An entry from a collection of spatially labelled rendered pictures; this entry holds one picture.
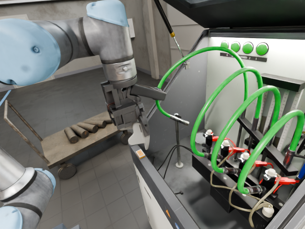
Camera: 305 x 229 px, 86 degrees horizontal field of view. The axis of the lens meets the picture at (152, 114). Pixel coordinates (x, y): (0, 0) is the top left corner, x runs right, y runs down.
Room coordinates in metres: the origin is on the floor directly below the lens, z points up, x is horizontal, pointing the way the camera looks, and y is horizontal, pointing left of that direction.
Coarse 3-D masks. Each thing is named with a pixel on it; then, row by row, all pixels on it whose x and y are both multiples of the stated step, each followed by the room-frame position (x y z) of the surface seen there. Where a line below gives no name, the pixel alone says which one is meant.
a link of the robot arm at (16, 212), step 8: (0, 208) 0.30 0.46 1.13; (8, 208) 0.29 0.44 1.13; (16, 208) 0.30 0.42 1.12; (24, 208) 0.31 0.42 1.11; (32, 208) 0.31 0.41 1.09; (0, 216) 0.27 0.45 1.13; (8, 216) 0.27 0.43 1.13; (16, 216) 0.27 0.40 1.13; (24, 216) 0.28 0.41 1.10; (32, 216) 0.29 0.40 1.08; (40, 216) 0.31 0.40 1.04; (0, 224) 0.25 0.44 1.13; (8, 224) 0.25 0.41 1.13; (16, 224) 0.25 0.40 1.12; (24, 224) 0.26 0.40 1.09; (32, 224) 0.28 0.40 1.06
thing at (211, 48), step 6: (204, 48) 0.59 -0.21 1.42; (210, 48) 0.59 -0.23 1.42; (216, 48) 0.59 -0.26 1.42; (222, 48) 0.59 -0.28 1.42; (192, 54) 0.59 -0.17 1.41; (234, 54) 0.59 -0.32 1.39; (180, 60) 0.59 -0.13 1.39; (240, 60) 0.59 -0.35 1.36; (174, 66) 0.59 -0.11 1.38; (168, 72) 0.59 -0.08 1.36; (246, 72) 0.59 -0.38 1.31; (162, 78) 0.60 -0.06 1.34; (246, 78) 0.59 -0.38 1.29; (162, 84) 0.60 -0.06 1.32; (246, 84) 0.59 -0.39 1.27; (246, 90) 0.59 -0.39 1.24; (246, 96) 0.59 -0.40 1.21; (156, 102) 0.59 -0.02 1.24; (246, 108) 0.59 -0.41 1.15; (168, 114) 0.59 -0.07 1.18
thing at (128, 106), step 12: (108, 84) 0.39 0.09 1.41; (120, 84) 0.36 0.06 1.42; (132, 84) 0.37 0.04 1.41; (108, 96) 0.37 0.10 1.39; (120, 96) 0.37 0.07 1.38; (132, 96) 0.38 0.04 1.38; (108, 108) 0.35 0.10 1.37; (120, 108) 0.35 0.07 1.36; (132, 108) 0.36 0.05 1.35; (120, 120) 0.35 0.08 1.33; (132, 120) 0.36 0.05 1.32
